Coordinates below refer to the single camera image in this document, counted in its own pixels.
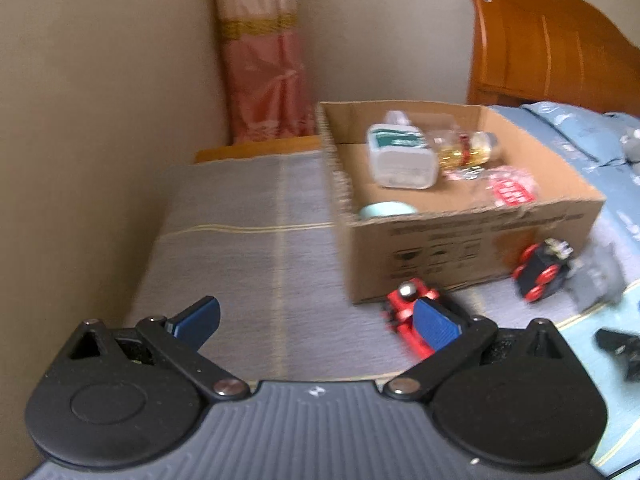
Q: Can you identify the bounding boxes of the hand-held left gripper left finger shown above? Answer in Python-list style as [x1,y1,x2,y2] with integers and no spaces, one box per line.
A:
[65,296,251,403]

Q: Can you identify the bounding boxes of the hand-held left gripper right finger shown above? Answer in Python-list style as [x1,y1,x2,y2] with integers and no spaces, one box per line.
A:
[382,297,581,402]

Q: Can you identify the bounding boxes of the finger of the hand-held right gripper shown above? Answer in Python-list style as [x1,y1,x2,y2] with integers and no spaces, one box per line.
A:
[594,327,640,383]

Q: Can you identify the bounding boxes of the red robot toy car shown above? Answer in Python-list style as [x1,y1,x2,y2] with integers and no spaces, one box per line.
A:
[382,278,451,361]

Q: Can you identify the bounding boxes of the cardboard box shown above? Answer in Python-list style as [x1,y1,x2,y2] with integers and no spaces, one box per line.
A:
[316,101,607,306]

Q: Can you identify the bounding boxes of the black toy car red wheels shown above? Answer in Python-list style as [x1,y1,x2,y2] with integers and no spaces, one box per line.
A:
[511,237,581,305]

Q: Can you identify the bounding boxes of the pale teal round object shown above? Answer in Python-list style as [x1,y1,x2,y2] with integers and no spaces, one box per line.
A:
[359,201,418,222]

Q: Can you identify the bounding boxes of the clear container red label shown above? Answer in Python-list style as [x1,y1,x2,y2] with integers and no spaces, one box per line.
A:
[445,165,541,209]

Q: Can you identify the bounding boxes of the white bottle green label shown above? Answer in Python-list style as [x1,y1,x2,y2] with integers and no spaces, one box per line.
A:
[366,122,440,190]

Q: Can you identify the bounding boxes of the clear bottle yellow capsules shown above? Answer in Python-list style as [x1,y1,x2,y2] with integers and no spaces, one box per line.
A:
[430,130,501,171]

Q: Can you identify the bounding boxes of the grey elephant toy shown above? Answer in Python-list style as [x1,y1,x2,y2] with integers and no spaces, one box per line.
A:
[565,242,626,313]

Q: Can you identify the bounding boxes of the blue floral bedsheet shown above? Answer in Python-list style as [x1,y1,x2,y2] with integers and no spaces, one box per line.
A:
[487,101,640,281]

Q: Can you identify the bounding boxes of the wooden table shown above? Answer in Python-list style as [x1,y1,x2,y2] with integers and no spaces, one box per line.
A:
[194,135,323,164]

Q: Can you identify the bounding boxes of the grey plush toy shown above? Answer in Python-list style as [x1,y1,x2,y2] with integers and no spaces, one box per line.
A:
[620,127,640,163]

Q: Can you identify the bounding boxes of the blue floral pillow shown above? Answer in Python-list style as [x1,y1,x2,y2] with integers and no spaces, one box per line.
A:
[520,101,640,167]

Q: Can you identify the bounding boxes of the pink curtain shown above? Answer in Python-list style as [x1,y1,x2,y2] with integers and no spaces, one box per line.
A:
[212,0,318,144]

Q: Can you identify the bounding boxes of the wooden bed headboard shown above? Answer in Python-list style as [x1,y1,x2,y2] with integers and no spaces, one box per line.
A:
[462,0,640,116]

